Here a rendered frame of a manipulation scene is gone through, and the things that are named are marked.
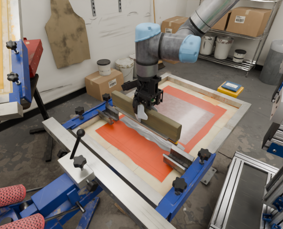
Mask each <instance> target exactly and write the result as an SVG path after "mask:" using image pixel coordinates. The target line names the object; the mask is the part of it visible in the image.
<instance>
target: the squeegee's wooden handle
mask: <svg viewBox="0 0 283 229"><path fill-rule="evenodd" d="M111 95H112V103H113V106H114V107H119V108H120V109H122V110H123V111H125V112H127V113H128V114H130V115H132V116H134V117H135V118H136V116H135V113H134V111H133V106H132V104H133V99H132V98H130V97H128V96H126V95H124V94H122V93H120V92H118V91H116V90H114V91H113V92H111ZM140 104H141V103H140ZM142 105H143V104H142ZM143 106H144V112H145V114H146V115H147V117H148V119H147V120H144V119H141V121H142V122H144V123H145V124H147V125H149V126H150V127H152V128H154V129H155V130H157V131H159V132H160V133H162V134H164V135H166V136H167V137H169V140H171V141H173V142H174V143H176V142H177V141H178V140H179V139H180V135H181V129H182V125H181V124H180V123H178V122H176V121H174V120H172V119H170V118H168V117H166V116H164V115H162V114H161V113H159V112H157V111H155V110H153V109H151V110H149V109H147V108H146V106H145V105H143Z"/></svg>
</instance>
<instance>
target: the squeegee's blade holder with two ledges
mask: <svg viewBox="0 0 283 229"><path fill-rule="evenodd" d="M115 110H117V111H118V112H120V113H122V114H123V115H125V116H127V117H128V118H130V119H131V120H133V121H134V122H136V123H138V124H139V125H141V126H143V127H144V128H146V129H148V130H149V131H151V132H153V133H154V134H156V135H157V136H159V137H161V138H162V139H164V140H166V141H168V140H169V137H167V136H166V135H164V134H162V133H160V132H159V131H157V130H155V129H154V128H152V127H150V126H149V125H147V124H145V123H144V122H142V121H141V122H139V121H138V120H137V118H135V117H134V116H132V115H130V114H128V113H127V112H125V111H123V110H122V109H120V108H119V107H115Z"/></svg>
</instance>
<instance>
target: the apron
mask: <svg viewBox="0 0 283 229"><path fill-rule="evenodd" d="M50 6H51V17H50V19H49V20H48V22H47V23H46V25H45V31H46V33H47V36H48V40H49V43H50V46H51V49H52V53H53V56H54V59H55V63H56V66H57V69H58V68H61V67H66V66H68V65H71V64H74V63H81V62H83V61H84V60H89V59H90V51H89V42H88V36H87V31H86V26H85V21H84V20H83V18H82V17H80V16H78V15H77V14H76V13H75V12H74V10H73V8H72V6H71V4H70V2H69V0H50Z"/></svg>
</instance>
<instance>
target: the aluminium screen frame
mask: <svg viewBox="0 0 283 229"><path fill-rule="evenodd" d="M160 77H162V79H161V81H160V82H159V83H158V85H160V84H162V83H163V82H165V81H170V82H172V83H175V84H178V85H180V86H182V87H185V88H187V89H190V90H193V91H195V92H198V93H200V94H203V95H205V96H208V97H210V98H213V99H215V100H218V101H220V102H223V103H225V104H228V105H230V106H233V107H235V108H238V110H237V112H236V113H235V114H234V115H233V116H232V118H231V119H230V120H229V121H228V122H227V124H226V125H225V126H224V127H223V128H222V129H221V131H220V132H219V133H218V134H217V135H216V137H215V138H214V139H213V140H212V142H211V143H210V144H209V145H208V146H207V148H206V149H208V150H209V152H210V153H212V154H213V153H215V154H216V153H217V152H218V151H219V149H220V148H221V147H222V145H223V144H224V142H225V141H226V140H227V138H228V137H229V136H230V135H231V133H232V132H233V131H234V129H235V128H236V127H237V125H238V124H239V122H240V121H241V120H242V118H243V117H244V116H245V115H246V113H247V112H248V111H249V109H250V107H251V105H252V104H250V103H247V102H244V101H242V100H239V99H236V98H234V97H231V96H228V95H225V94H223V93H220V92H217V91H215V90H212V89H209V88H207V87H204V86H201V85H198V84H196V83H193V82H191V81H188V80H185V79H182V78H179V77H177V76H174V75H171V74H169V73H165V74H163V75H161V76H160ZM135 91H136V90H133V91H132V92H130V93H128V94H126V96H128V97H130V98H132V99H133V98H134V93H135ZM100 119H101V118H100V117H99V115H97V116H95V117H93V118H92V119H90V120H88V121H86V122H85V123H83V124H81V125H79V126H78V127H76V128H74V129H71V128H69V129H68V130H69V132H70V133H71V134H72V135H73V136H74V137H75V138H77V137H78V136H77V134H76V132H77V130H79V129H85V128H87V127H89V126H90V125H92V124H94V123H95V122H97V121H99V120H100ZM80 142H81V143H82V144H83V145H84V146H85V147H86V148H87V149H88V150H89V151H91V152H92V153H93V154H94V155H95V156H96V157H97V158H98V159H100V160H101V161H102V162H103V163H104V164H105V165H106V166H107V167H108V168H110V169H111V170H112V171H113V172H114V173H115V174H116V175H117V176H119V177H120V178H121V179H122V180H123V181H124V182H125V183H126V184H127V185H128V186H129V187H130V188H131V189H133V190H134V191H135V192H136V193H137V194H138V195H139V196H140V197H142V198H143V199H144V200H145V201H146V202H147V203H148V204H149V205H150V206H152V207H153V208H154V209H156V207H157V206H158V204H159V202H160V201H161V200H162V198H163V196H162V195H161V194H160V193H158V192H157V191H156V190H155V189H153V188H152V187H151V186H150V185H149V184H147V183H146V182H145V181H144V180H142V179H141V178H140V177H139V176H138V175H137V174H136V173H134V172H133V171H132V170H131V169H129V168H128V167H127V166H126V165H124V164H123V163H122V162H121V161H120V160H118V159H117V158H116V157H115V156H113V155H112V154H111V153H110V152H109V151H108V150H107V149H105V148H104V147H103V146H102V145H100V144H99V143H98V142H97V141H96V140H94V139H93V138H92V137H91V136H89V135H88V134H87V133H85V135H84V137H81V139H80Z"/></svg>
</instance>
